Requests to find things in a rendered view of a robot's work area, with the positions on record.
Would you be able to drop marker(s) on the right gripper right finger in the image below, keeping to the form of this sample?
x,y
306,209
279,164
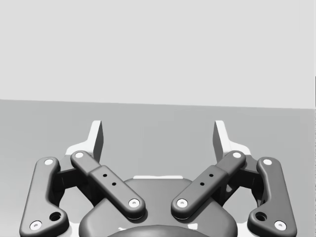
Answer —
x,y
207,184

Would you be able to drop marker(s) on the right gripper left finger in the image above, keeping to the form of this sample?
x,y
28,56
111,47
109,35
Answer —
x,y
108,184

